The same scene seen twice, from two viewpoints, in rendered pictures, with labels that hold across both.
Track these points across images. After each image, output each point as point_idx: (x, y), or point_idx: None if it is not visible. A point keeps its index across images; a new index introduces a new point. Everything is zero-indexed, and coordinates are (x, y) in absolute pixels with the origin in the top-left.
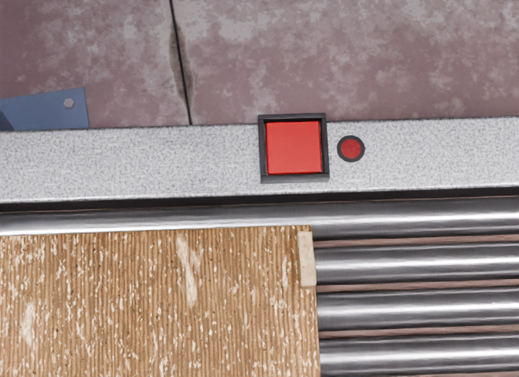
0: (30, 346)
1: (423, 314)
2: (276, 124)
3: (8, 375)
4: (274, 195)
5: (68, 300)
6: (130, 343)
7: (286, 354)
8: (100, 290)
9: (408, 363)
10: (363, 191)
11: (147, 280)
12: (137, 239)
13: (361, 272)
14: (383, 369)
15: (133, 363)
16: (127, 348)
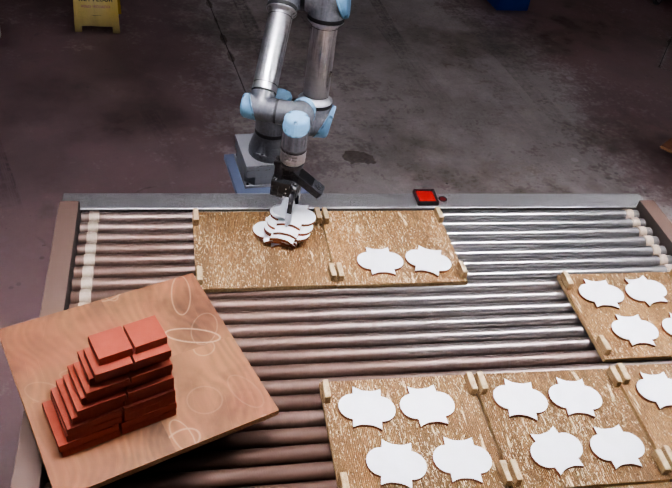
0: (359, 233)
1: (476, 232)
2: (419, 191)
3: (354, 239)
4: (422, 208)
5: (368, 224)
6: (390, 233)
7: (438, 236)
8: (377, 222)
9: (475, 242)
10: (449, 208)
11: (391, 220)
12: (385, 212)
13: (454, 223)
14: (468, 244)
15: (392, 237)
16: (389, 234)
